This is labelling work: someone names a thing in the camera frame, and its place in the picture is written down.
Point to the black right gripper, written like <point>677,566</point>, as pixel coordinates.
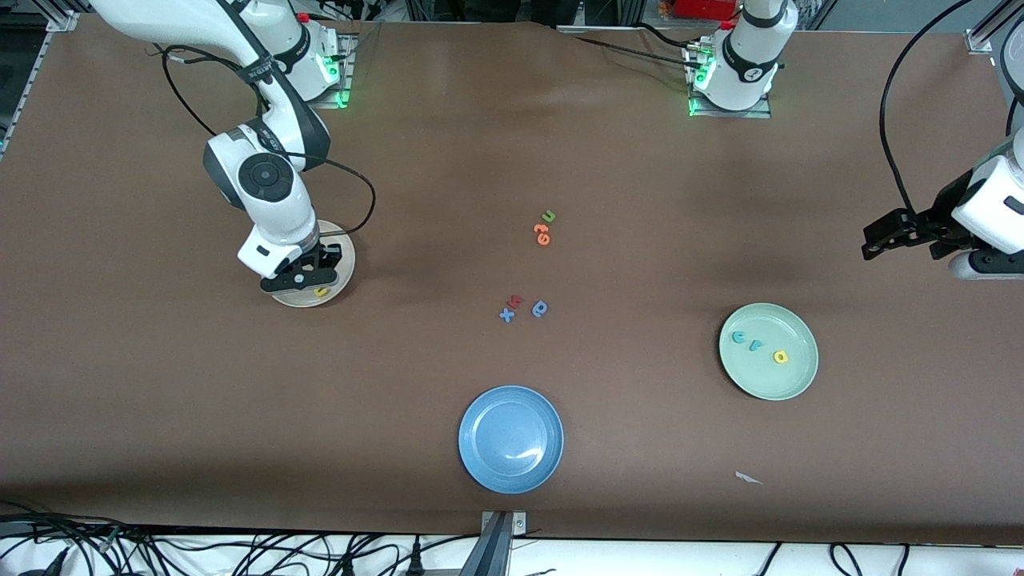
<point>327,258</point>

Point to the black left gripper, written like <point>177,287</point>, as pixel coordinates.
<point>942,210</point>

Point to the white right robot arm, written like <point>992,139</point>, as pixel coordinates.
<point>264,180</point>

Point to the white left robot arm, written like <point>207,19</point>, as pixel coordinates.
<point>748,56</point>

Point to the beige brown plate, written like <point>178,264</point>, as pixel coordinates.
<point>304,301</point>

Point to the pale green plate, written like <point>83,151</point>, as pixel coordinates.
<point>768,380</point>

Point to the blue letter a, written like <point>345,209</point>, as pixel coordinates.
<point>540,309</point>

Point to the blue plate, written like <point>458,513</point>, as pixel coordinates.
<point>510,438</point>

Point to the white paper scrap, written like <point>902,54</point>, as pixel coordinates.
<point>748,478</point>

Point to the red background box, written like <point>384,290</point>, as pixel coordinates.
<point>708,8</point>

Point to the black power plug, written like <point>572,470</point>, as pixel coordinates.
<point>416,560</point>

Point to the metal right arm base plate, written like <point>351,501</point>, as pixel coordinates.
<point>346,80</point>

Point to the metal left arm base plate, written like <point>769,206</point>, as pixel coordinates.
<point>732,114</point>

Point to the aluminium frame profile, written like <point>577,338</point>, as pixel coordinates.
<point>62,22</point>
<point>988,32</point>

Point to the metal table edge bracket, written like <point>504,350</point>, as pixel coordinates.
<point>518,524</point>

